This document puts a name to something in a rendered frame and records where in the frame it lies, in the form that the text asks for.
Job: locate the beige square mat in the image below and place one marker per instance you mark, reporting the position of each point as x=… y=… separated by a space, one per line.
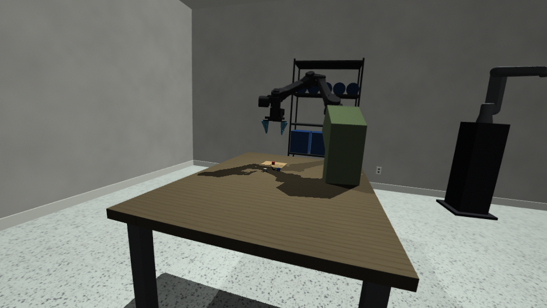
x=269 y=165

